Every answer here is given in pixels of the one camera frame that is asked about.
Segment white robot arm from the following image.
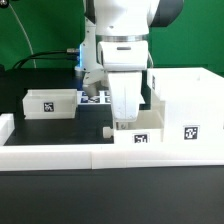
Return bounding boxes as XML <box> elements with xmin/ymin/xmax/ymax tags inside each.
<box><xmin>75</xmin><ymin>0</ymin><xmax>184</xmax><ymax>129</ymax></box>

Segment white U-shaped fence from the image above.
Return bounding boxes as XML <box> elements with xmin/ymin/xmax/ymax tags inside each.
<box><xmin>0</xmin><ymin>114</ymin><xmax>224</xmax><ymax>171</ymax></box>

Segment black cables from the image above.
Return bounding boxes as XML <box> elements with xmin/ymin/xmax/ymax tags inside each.
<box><xmin>11</xmin><ymin>48</ymin><xmax>81</xmax><ymax>70</ymax></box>

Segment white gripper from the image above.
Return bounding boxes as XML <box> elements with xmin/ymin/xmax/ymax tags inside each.
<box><xmin>97</xmin><ymin>41</ymin><xmax>148</xmax><ymax>130</ymax></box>

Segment thin white cable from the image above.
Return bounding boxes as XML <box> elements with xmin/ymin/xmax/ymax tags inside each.
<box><xmin>9</xmin><ymin>3</ymin><xmax>37</xmax><ymax>69</ymax></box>

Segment marker tag sheet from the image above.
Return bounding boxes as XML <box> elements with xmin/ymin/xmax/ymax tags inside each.
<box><xmin>77</xmin><ymin>90</ymin><xmax>111</xmax><ymax>105</ymax></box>

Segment white drawer tray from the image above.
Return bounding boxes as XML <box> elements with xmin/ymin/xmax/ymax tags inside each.
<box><xmin>22</xmin><ymin>89</ymin><xmax>77</xmax><ymax>119</ymax></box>
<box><xmin>103</xmin><ymin>110</ymin><xmax>163</xmax><ymax>144</ymax></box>

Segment white rear drawer tray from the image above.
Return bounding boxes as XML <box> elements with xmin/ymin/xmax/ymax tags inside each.
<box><xmin>22</xmin><ymin>89</ymin><xmax>77</xmax><ymax>119</ymax></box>

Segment white drawer cabinet box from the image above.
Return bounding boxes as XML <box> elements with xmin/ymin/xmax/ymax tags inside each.
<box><xmin>147</xmin><ymin>68</ymin><xmax>224</xmax><ymax>143</ymax></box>

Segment white front drawer tray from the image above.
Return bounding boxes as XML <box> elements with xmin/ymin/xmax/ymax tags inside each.
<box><xmin>103</xmin><ymin>110</ymin><xmax>163</xmax><ymax>144</ymax></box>

